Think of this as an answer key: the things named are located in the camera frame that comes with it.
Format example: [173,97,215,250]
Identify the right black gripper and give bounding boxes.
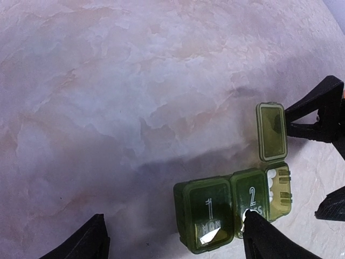
[285,76,345,222]

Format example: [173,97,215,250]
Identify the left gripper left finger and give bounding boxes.
[42,214,111,259]

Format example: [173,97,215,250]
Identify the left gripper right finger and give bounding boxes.
[243,210,318,259]

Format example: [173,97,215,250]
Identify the green weekly pill organizer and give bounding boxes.
[173,103,292,254]

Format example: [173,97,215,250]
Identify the white pills in organizer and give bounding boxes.
[267,169,277,202]

